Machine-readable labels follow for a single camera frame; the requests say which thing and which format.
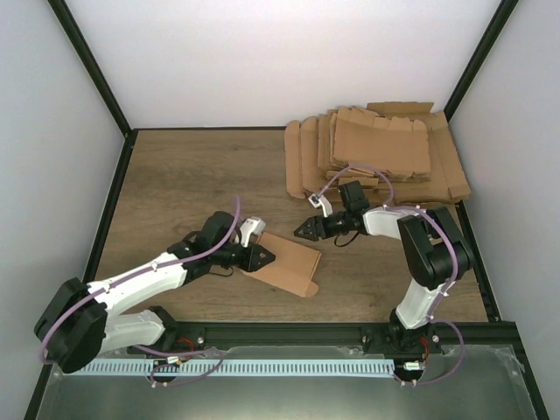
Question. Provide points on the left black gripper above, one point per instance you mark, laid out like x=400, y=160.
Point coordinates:
x=253, y=263

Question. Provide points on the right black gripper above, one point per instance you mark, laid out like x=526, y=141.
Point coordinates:
x=312, y=224

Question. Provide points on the brown cardboard box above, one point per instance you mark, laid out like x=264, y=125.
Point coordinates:
x=294, y=267

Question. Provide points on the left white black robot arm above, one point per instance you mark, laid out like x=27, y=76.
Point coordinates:
x=85, y=320

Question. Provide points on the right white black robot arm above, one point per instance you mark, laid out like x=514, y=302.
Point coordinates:
x=436, y=252

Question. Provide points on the stack of flat cardboard blanks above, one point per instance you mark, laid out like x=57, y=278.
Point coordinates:
x=403, y=151

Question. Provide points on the clear plastic sheet cover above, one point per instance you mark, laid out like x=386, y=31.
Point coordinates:
x=463, y=382

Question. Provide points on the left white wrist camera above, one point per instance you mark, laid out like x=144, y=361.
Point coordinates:
x=252, y=226

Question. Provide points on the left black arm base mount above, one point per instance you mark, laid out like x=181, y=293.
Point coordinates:
x=183, y=344

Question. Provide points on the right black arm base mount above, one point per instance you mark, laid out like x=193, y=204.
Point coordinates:
x=395, y=341

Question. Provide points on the light blue slotted cable duct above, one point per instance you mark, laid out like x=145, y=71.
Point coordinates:
x=368, y=368

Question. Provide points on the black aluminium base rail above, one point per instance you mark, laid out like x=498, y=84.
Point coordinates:
x=229, y=335

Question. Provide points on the black frame post right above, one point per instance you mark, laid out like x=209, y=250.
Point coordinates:
x=485, y=45

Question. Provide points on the black frame post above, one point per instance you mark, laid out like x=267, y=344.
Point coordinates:
x=74, y=34
x=485, y=45

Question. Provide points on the black frame post left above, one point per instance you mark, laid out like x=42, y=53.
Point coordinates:
x=74, y=34

